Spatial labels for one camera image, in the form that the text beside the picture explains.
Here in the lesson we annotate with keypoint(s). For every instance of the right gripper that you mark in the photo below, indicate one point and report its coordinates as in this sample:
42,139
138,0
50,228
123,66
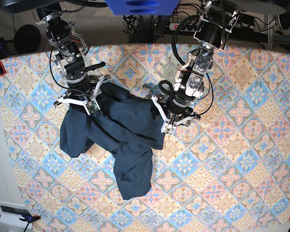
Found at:
83,93

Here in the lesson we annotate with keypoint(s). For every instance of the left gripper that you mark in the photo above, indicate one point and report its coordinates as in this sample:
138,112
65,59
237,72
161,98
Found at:
175,114

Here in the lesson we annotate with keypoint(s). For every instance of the dark navy t-shirt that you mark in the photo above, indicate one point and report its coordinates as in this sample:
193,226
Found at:
125,127

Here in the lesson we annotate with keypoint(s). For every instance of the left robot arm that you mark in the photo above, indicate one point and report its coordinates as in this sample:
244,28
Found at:
217,22

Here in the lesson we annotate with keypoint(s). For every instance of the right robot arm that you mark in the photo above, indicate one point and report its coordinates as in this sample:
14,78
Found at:
71,46

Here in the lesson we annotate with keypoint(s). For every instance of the black round stool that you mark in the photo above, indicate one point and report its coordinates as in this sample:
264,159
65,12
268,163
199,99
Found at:
27,39

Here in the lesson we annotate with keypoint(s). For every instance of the patterned colourful tablecloth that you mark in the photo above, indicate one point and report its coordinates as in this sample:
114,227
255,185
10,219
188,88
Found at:
229,171

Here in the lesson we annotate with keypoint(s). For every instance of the lower left table clamp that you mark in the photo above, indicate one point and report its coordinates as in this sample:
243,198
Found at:
26,218

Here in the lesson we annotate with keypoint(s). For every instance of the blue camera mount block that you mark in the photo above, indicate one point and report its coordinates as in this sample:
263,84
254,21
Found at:
142,7

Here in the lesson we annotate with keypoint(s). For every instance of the aluminium frame post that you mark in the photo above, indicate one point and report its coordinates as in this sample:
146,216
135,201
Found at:
278,31

